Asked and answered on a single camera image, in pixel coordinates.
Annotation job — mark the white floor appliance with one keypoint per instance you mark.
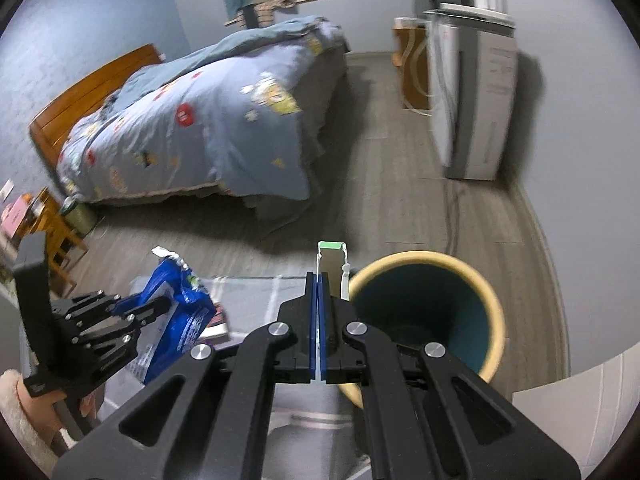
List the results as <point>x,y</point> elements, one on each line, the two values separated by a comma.
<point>480,95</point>

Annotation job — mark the wooden chair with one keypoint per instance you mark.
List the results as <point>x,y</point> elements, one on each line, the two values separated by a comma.
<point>50,240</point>

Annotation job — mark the person's left forearm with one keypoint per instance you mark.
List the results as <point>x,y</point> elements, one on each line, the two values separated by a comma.
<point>20,430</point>

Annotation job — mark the small printed booklet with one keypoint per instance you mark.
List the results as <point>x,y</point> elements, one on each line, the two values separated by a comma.
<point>218,330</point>

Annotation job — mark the wooden bed headboard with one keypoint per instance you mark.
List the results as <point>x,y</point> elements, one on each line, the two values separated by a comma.
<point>75,105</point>

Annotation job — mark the pink box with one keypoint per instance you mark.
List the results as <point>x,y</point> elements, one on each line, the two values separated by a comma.
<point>12,217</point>

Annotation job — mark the blue snack bag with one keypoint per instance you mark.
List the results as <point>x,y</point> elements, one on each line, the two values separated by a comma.
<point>185,310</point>

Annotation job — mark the small white green carton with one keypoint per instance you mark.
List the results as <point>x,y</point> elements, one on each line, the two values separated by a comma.
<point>332,265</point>

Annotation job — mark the wooden cabinet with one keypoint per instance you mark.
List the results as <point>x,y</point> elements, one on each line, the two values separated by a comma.
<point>410,65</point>

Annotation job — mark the small green bin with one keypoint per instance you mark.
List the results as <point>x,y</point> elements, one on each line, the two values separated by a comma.
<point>79,217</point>

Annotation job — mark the bed with blue duvet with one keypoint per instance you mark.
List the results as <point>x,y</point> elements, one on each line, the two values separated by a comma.
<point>210,110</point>

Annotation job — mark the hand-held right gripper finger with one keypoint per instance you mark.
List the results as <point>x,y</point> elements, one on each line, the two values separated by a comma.
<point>312,320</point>
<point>324,320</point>

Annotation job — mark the person's left hand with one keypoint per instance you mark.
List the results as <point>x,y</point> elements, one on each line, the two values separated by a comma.
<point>37,402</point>

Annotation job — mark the teal bin with yellow rim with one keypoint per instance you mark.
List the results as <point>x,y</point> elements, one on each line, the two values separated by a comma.
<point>425,300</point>

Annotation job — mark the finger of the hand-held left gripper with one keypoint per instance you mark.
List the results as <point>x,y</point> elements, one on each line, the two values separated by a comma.
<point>82,305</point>
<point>125,327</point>

